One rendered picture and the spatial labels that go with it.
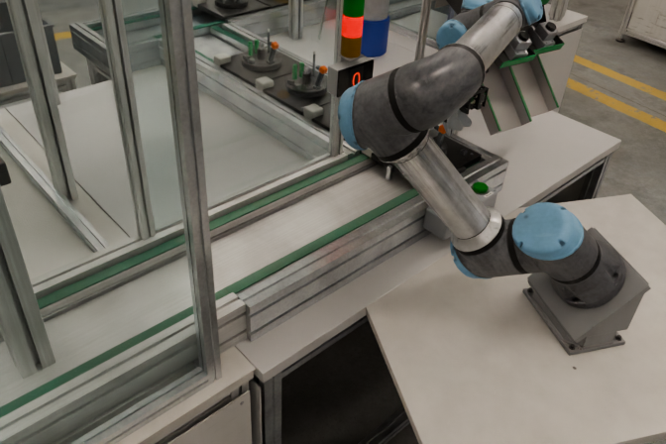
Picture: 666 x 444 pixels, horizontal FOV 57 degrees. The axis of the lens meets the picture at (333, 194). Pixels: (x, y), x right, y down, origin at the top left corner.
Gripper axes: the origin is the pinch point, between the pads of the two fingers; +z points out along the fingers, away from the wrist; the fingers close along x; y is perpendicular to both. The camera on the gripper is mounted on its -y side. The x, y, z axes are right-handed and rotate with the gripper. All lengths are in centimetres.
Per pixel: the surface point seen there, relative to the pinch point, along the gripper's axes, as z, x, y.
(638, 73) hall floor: 107, 359, -81
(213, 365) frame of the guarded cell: 17, -83, 14
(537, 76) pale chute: -0.8, 48.7, -4.0
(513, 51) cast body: -15.6, 25.5, -0.9
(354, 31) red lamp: -25.8, -20.5, -17.2
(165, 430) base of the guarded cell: 23, -95, 16
